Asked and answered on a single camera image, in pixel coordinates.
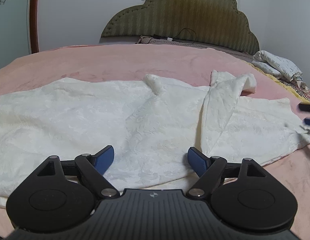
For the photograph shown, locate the white textured pants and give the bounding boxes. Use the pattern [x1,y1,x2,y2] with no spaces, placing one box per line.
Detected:
[0,71,310,206]

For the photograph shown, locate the yellow patterned bedding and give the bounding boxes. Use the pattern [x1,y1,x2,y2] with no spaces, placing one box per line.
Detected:
[248,63,310,105]

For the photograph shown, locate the white patterned quilt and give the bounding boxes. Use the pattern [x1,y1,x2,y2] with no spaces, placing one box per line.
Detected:
[252,50,307,88]

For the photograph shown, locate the black charging cable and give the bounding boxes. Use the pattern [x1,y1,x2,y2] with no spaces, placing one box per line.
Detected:
[153,28,197,42]

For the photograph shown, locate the olive upholstered headboard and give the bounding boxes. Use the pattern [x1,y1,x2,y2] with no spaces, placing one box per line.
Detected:
[101,0,260,55]

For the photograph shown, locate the pink bed blanket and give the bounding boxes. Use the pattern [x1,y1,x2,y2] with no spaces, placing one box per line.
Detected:
[0,44,310,239]

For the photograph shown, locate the brown wooden door frame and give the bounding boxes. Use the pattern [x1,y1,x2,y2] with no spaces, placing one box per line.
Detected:
[28,0,39,54]

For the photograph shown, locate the white floral wardrobe door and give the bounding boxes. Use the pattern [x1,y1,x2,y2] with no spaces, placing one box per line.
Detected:
[0,0,31,69]

